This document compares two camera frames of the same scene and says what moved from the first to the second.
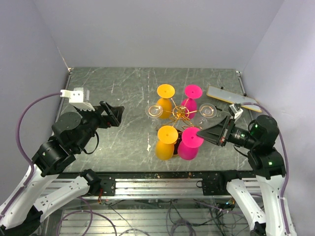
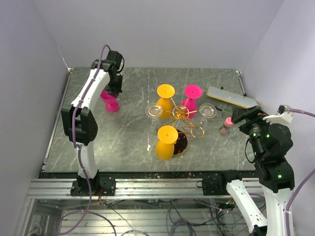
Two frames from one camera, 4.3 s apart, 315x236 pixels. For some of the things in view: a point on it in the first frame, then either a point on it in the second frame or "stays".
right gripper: x=218 y=132 → x=239 y=114
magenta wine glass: x=188 y=147 → x=111 y=103
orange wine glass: x=167 y=135 stays
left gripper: x=114 y=112 → x=115 y=91
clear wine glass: x=206 y=111 stays
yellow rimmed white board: x=226 y=95 stays
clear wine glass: x=154 y=111 stays
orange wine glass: x=165 y=91 stays
